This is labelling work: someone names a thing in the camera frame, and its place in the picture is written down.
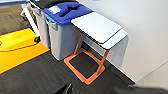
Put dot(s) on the white bin lid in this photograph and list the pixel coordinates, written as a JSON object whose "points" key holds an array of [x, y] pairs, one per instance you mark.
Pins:
{"points": [[96, 28]]}

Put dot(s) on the white stand leg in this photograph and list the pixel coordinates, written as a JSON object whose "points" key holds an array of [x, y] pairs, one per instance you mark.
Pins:
{"points": [[29, 18]]}

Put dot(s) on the orange floor frame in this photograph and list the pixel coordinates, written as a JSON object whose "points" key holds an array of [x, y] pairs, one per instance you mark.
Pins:
{"points": [[85, 75]]}

